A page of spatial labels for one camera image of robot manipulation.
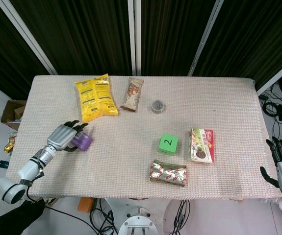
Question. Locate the cookie box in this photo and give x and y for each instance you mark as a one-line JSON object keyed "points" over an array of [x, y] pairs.
{"points": [[202, 145]]}

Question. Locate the brown nut snack packet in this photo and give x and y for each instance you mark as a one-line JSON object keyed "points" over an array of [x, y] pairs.
{"points": [[132, 95]]}

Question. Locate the orange object under table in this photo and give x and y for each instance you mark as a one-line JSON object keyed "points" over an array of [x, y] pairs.
{"points": [[85, 204]]}

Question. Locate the small clear round container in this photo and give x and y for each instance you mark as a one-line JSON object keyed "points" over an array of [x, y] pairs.
{"points": [[157, 106]]}

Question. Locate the green numbered cube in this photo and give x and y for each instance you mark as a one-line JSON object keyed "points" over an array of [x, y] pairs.
{"points": [[168, 144]]}

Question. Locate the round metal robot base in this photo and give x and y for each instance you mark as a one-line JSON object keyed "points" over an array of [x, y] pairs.
{"points": [[137, 224]]}

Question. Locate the small black floor object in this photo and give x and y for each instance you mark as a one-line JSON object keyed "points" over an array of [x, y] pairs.
{"points": [[3, 164]]}

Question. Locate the white partition frame post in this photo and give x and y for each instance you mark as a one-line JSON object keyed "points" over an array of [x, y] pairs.
{"points": [[30, 36], [134, 38], [205, 36], [276, 73]]}

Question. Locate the beige waffle tablecloth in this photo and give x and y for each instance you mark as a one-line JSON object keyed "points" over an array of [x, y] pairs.
{"points": [[140, 137]]}

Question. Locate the yellow snack bag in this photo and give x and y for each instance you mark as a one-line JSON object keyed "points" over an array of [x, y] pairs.
{"points": [[96, 98]]}

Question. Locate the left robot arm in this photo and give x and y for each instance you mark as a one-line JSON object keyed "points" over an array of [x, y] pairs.
{"points": [[20, 175]]}

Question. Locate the gold Lipton foil packet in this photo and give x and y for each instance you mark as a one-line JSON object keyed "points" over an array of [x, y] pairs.
{"points": [[168, 173]]}

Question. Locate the gold wrapped snack packets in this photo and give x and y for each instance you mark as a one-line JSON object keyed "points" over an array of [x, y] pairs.
{"points": [[9, 144]]}

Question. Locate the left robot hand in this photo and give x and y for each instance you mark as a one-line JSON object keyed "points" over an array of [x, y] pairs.
{"points": [[61, 137]]}

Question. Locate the purple box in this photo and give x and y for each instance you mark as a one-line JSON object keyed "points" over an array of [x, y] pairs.
{"points": [[82, 141]]}

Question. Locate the cardboard box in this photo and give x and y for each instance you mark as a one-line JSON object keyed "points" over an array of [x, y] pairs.
{"points": [[12, 111]]}

